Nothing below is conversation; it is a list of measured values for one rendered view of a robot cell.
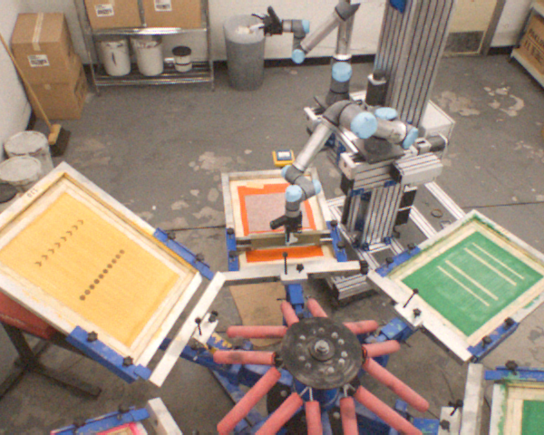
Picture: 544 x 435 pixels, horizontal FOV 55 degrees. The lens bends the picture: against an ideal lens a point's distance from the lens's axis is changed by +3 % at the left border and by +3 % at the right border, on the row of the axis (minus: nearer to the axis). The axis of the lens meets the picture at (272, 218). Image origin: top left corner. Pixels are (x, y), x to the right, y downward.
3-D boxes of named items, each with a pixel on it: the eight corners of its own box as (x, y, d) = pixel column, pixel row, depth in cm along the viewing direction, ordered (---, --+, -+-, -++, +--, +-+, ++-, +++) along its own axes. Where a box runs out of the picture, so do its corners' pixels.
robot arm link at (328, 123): (332, 88, 244) (275, 174, 254) (348, 99, 237) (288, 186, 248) (344, 97, 253) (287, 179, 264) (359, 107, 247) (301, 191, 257)
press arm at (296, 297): (286, 281, 253) (286, 275, 250) (297, 280, 254) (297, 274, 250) (291, 310, 241) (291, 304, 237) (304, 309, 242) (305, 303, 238)
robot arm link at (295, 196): (306, 189, 239) (292, 197, 236) (305, 207, 247) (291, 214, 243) (296, 180, 244) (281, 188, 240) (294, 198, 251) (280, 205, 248)
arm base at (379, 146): (383, 136, 297) (385, 121, 290) (396, 150, 287) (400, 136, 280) (359, 141, 292) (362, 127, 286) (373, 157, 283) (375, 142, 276)
